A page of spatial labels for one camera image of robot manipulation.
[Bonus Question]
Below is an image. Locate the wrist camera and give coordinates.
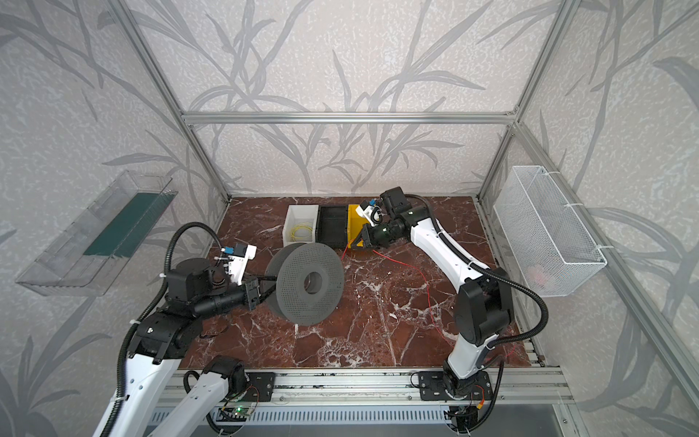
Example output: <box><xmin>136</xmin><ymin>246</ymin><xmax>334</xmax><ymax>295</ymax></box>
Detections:
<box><xmin>215</xmin><ymin>243</ymin><xmax>257</xmax><ymax>286</ymax></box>
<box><xmin>356</xmin><ymin>200</ymin><xmax>383</xmax><ymax>227</ymax></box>

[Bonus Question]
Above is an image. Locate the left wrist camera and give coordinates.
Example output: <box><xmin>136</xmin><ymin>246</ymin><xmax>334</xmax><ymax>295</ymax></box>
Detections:
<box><xmin>215</xmin><ymin>243</ymin><xmax>257</xmax><ymax>286</ymax></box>

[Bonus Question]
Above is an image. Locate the white plastic bin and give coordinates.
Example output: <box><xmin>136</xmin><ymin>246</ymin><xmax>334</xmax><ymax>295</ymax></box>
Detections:
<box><xmin>282</xmin><ymin>205</ymin><xmax>320</xmax><ymax>247</ymax></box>

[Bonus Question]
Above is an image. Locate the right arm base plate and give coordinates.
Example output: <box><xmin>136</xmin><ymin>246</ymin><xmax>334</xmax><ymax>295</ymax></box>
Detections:
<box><xmin>411</xmin><ymin>371</ymin><xmax>494</xmax><ymax>402</ymax></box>

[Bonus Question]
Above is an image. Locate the black plastic bin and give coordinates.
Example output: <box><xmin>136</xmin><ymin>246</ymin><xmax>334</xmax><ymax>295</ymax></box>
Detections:
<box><xmin>315</xmin><ymin>205</ymin><xmax>349</xmax><ymax>249</ymax></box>

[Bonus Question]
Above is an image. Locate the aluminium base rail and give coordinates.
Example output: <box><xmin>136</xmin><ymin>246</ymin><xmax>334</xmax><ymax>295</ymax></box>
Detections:
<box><xmin>245</xmin><ymin>367</ymin><xmax>574</xmax><ymax>407</ymax></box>

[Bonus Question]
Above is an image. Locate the white wire basket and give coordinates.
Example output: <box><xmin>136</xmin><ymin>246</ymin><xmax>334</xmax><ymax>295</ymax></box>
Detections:
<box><xmin>493</xmin><ymin>166</ymin><xmax>607</xmax><ymax>298</ymax></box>

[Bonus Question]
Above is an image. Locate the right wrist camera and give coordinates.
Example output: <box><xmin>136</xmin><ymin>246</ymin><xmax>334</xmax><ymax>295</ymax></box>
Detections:
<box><xmin>356</xmin><ymin>200</ymin><xmax>383</xmax><ymax>227</ymax></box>

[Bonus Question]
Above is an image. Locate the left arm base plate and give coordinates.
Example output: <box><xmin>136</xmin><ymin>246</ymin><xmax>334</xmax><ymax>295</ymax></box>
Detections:
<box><xmin>240</xmin><ymin>371</ymin><xmax>277</xmax><ymax>403</ymax></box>

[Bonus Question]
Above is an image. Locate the clear wall tray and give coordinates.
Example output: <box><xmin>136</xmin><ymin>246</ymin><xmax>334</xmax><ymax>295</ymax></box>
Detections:
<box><xmin>16</xmin><ymin>170</ymin><xmax>178</xmax><ymax>297</ymax></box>

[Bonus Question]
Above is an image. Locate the grey perforated spool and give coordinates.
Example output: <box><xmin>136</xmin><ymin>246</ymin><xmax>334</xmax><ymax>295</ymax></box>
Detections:
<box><xmin>265</xmin><ymin>243</ymin><xmax>344</xmax><ymax>326</ymax></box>

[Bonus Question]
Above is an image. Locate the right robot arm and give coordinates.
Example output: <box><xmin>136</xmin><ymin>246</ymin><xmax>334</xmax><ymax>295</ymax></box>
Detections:
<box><xmin>351</xmin><ymin>187</ymin><xmax>550</xmax><ymax>400</ymax></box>

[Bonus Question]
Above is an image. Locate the yellow plastic bin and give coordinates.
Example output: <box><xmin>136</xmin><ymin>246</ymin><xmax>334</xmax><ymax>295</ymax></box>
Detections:
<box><xmin>347</xmin><ymin>204</ymin><xmax>369</xmax><ymax>247</ymax></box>

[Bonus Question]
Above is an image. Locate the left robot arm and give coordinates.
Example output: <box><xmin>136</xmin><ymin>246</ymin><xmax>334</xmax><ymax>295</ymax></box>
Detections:
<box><xmin>95</xmin><ymin>222</ymin><xmax>277</xmax><ymax>436</ymax></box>

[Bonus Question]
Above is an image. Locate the red cable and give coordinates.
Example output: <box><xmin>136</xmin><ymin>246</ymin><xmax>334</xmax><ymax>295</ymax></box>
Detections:
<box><xmin>340</xmin><ymin>244</ymin><xmax>461</xmax><ymax>340</ymax></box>

